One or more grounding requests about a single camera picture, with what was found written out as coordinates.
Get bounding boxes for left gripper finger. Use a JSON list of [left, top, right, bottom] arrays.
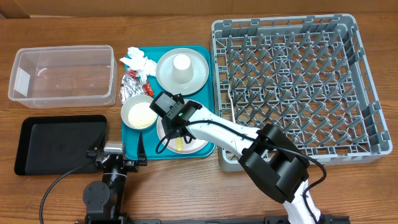
[[93, 129, 108, 151], [137, 132, 147, 166]]

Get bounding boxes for yellow plastic fork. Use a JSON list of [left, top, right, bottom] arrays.
[[175, 138, 183, 151]]

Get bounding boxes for pink plate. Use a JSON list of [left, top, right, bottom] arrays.
[[156, 117, 208, 154]]

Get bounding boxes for grey bowl with rice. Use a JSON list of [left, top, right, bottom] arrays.
[[121, 95, 158, 130]]

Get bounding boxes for grey plate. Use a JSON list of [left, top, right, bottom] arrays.
[[156, 48, 210, 95]]

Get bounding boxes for white cup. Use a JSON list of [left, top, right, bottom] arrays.
[[172, 54, 193, 84]]

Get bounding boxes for white plastic fork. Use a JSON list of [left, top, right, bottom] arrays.
[[227, 84, 236, 123]]

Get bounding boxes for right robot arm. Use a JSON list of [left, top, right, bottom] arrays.
[[150, 100, 324, 223]]

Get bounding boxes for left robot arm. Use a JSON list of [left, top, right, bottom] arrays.
[[83, 134, 147, 223]]

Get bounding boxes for grey dishwasher rack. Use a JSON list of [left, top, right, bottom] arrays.
[[211, 14, 393, 166]]

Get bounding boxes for teal plastic tray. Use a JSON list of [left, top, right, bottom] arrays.
[[121, 45, 217, 161]]

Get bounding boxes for red wrapper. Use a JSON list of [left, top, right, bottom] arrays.
[[126, 68, 154, 97]]

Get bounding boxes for black plastic tray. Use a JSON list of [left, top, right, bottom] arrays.
[[14, 114, 108, 175]]

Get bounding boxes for crumpled silver foil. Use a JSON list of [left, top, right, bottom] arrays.
[[120, 74, 146, 104]]

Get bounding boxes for crumpled white tissue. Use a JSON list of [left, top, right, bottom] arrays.
[[119, 47, 157, 85]]

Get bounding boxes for clear plastic bin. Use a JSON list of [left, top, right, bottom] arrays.
[[8, 45, 118, 108]]

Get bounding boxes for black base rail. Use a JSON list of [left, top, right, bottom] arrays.
[[74, 215, 351, 224]]

